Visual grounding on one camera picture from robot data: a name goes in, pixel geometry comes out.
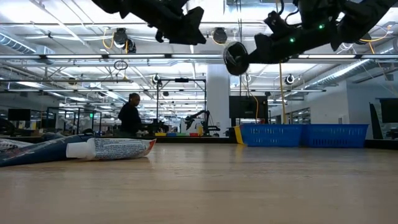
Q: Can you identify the small dark blue tube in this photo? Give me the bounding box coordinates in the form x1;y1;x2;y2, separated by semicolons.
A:
0;133;96;168

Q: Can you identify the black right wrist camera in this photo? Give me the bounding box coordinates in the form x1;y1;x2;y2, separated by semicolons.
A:
263;10;289;35

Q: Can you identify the distant black rig frame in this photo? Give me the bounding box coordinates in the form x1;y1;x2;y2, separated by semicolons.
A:
156;78;208;138

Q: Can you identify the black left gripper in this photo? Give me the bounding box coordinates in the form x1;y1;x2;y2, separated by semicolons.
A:
149;0;208;45

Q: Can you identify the distant black monitor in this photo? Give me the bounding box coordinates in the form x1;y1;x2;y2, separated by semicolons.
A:
379;98;398;124
7;108;32;122

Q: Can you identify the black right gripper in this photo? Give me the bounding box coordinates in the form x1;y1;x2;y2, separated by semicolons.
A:
248;18;335;65

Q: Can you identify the small white toothpaste tube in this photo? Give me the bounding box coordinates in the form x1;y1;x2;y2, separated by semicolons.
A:
65;138;157;161

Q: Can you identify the black round pad clear packet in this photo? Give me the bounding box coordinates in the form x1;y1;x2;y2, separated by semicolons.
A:
223;41;251;77
0;138;34;151

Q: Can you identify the blue plastic basket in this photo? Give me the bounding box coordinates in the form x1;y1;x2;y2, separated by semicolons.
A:
301;123;370;149
239;124;305;147

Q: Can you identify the silver ventilation duct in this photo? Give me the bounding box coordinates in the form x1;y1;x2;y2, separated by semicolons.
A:
304;58;376;91
0;32;39;55

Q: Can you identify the thin yellow hanging cable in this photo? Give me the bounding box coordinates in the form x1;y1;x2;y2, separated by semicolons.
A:
248;89;260;124

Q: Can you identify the black display panel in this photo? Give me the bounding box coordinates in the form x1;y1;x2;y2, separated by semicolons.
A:
229;95;269;127

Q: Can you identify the person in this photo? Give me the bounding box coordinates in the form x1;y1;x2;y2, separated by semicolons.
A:
117;92;144;138

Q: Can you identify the yellow plastic basket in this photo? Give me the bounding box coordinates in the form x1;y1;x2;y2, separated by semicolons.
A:
233;124;245;146

